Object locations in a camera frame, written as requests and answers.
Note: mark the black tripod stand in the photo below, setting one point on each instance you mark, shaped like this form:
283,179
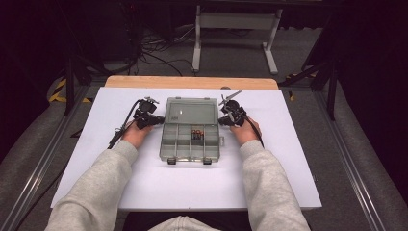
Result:
69,89
332,96

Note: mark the person's right hand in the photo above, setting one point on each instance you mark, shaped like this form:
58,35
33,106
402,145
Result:
247,133

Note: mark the person's dark trousers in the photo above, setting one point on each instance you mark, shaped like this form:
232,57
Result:
138,222

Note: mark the person's left hand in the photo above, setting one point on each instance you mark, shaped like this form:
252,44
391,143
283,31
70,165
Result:
136,136

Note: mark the yellow and black floor tape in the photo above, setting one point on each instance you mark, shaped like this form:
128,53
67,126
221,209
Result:
291,95
54,96

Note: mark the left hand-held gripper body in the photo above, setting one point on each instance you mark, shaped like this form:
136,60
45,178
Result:
144,114

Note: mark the aluminium floor rail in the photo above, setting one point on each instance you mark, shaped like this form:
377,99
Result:
32,179
352,179

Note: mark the white table mat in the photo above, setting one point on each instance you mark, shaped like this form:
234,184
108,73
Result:
134,179

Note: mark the white metal stand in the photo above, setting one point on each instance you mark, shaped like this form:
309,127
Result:
237,20

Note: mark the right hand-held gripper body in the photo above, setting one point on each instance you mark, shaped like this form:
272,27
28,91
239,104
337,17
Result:
235,110

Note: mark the person's grey sweatshirt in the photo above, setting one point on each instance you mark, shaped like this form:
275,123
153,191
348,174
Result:
183,224

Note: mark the grey transparent compartment box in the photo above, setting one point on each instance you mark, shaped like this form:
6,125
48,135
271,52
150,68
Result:
179,150

